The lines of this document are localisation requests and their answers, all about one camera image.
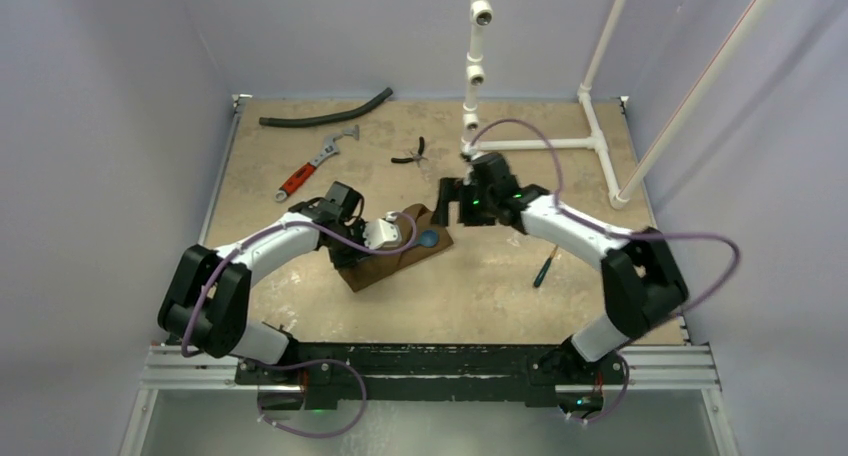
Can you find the brown cloth napkin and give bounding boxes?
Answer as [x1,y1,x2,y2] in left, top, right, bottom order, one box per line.
[337,202,456,294]

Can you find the blue spoon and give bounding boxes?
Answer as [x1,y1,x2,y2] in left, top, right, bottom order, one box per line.
[417,229,440,248]

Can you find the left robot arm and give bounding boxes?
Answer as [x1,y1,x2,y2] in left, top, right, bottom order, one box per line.
[157,182,365,385]

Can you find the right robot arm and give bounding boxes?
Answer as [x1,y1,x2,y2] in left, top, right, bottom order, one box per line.
[431,153,689,383]

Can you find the black pliers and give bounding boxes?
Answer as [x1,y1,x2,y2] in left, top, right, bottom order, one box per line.
[390,136,427,166]

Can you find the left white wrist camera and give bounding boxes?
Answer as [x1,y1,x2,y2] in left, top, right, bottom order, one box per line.
[363,212,403,250]

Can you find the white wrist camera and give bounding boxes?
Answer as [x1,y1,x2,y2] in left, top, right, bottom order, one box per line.
[363,212,403,250]
[460,143,483,186]

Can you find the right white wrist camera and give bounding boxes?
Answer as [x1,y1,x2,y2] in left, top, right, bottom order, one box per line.
[460,143,483,186]

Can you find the red handled adjustable wrench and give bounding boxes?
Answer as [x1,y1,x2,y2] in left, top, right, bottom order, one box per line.
[274,125,360,203]

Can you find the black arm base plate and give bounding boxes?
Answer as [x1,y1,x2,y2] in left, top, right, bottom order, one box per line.
[235,342,626,409]

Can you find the black rubber hose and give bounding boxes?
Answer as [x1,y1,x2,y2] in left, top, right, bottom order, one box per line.
[258,87,395,130]

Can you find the white PVC pipe frame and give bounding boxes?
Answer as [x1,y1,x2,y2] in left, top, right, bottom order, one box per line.
[459,0,793,210]

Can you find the aluminium frame rail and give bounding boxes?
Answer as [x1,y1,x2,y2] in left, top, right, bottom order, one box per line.
[124,100,729,455]

